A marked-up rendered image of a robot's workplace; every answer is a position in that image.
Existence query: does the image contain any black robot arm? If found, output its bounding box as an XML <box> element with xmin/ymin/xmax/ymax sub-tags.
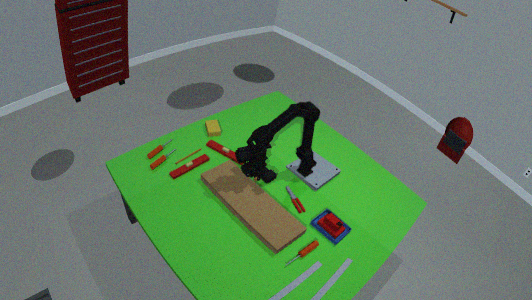
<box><xmin>235</xmin><ymin>102</ymin><xmax>320</xmax><ymax>178</ymax></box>

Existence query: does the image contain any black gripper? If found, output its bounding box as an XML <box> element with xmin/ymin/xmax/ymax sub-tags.
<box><xmin>253</xmin><ymin>156</ymin><xmax>277</xmax><ymax>184</ymax></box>

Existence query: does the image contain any tan panel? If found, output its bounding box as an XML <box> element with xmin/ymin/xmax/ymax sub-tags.
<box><xmin>201</xmin><ymin>160</ymin><xmax>307</xmax><ymax>255</ymax></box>

